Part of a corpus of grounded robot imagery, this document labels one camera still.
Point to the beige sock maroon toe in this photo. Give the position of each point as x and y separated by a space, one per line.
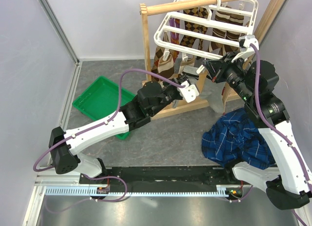
225 94

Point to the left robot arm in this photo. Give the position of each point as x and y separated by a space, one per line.
67 155

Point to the brown argyle sock left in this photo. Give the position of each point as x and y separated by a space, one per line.
158 55

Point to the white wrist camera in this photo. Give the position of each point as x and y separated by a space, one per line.
188 91
245 49

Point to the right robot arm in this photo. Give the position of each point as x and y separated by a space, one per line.
289 185

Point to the blue plaid shirt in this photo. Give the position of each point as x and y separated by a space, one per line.
234 137

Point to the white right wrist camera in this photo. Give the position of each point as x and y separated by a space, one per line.
245 49

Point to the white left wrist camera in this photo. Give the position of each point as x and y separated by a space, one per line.
188 91

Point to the green plastic tray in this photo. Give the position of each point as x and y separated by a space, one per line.
99 100

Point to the white plastic clip hanger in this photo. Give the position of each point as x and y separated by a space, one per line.
247 8

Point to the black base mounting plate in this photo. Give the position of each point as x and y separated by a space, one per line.
206 174

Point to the beige sock maroon purple stripes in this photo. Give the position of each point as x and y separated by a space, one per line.
167 66

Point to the cream brown striped sock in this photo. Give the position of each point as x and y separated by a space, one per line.
220 16

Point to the blue slotted cable duct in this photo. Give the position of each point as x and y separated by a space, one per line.
101 192

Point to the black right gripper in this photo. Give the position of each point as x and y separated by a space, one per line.
215 66

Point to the wooden clothes rack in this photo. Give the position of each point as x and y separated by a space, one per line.
152 16

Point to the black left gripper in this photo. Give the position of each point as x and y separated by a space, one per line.
175 87

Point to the grey sock black stripes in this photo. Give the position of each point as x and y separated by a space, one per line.
212 92

